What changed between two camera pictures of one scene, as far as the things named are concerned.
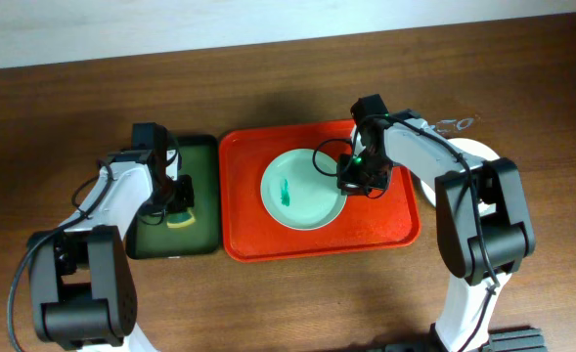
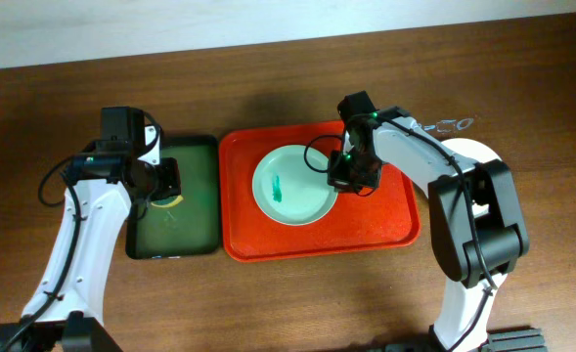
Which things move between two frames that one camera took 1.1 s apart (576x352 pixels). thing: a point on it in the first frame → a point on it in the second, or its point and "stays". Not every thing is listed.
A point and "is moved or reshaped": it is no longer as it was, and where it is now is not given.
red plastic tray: (248, 234) stays
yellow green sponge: (178, 220) is moved or reshaped
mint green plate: (299, 190) is moved or reshaped
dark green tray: (149, 239) stays
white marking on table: (452, 125) stays
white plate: (473, 150) stays
